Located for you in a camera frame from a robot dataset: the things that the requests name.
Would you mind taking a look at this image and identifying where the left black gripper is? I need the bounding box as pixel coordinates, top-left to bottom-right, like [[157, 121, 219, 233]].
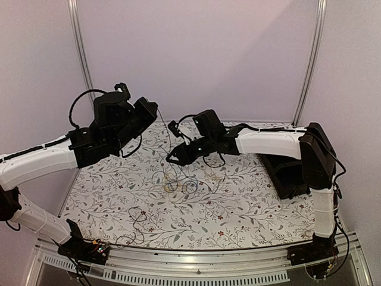
[[111, 97, 158, 153]]

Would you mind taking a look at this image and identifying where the tangled cable pile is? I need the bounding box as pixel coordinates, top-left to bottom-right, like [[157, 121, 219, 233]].
[[150, 166, 227, 203]]

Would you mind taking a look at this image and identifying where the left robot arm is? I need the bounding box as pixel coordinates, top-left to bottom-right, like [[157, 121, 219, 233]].
[[1, 84, 158, 259]]

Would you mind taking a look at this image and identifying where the black plastic bin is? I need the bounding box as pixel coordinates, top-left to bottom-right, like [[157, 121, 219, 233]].
[[258, 154, 310, 200]]

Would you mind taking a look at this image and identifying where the floral table mat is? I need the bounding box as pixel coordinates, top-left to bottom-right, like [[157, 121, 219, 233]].
[[60, 124, 315, 250]]

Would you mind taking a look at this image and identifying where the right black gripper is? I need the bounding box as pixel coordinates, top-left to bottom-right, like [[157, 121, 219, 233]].
[[166, 134, 216, 166]]

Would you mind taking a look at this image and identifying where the right aluminium frame post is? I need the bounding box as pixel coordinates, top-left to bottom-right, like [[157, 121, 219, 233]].
[[292, 0, 327, 127]]

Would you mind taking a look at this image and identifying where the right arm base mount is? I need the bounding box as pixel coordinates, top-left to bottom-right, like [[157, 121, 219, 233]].
[[287, 234, 339, 279]]

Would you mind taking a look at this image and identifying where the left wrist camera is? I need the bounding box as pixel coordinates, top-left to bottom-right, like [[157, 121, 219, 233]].
[[114, 82, 131, 100]]

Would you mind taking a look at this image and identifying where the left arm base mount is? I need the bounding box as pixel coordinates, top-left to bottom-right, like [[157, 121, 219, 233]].
[[58, 219, 110, 265]]

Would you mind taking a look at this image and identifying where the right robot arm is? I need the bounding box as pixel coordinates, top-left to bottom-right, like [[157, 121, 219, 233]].
[[166, 121, 341, 260]]

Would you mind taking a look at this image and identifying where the aluminium front rail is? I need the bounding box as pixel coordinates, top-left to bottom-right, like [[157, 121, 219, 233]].
[[26, 232, 373, 285]]

